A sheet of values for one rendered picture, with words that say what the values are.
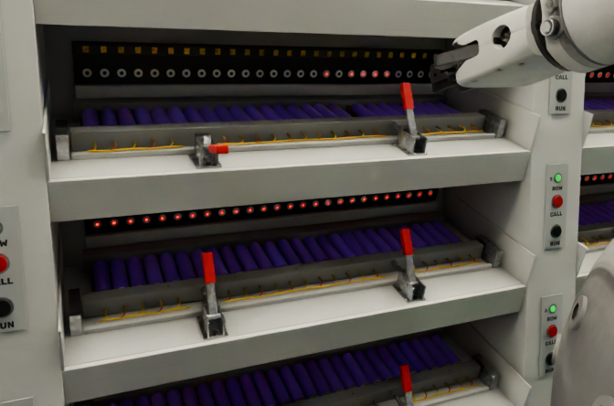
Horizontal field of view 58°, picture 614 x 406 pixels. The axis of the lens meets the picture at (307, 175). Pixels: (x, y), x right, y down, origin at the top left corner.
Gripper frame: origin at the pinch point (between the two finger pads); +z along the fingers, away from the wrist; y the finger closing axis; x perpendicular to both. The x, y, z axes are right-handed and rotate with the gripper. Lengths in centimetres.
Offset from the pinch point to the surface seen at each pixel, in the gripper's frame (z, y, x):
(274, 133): 14.5, -17.1, -3.6
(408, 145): 9.7, -1.0, -6.5
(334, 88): 23.5, -3.7, 4.3
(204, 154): 11.8, -26.6, -6.0
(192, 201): 10.5, -28.6, -11.2
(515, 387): 17.2, 17.6, -42.3
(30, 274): 10.6, -44.7, -16.9
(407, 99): 10.0, -0.2, -0.5
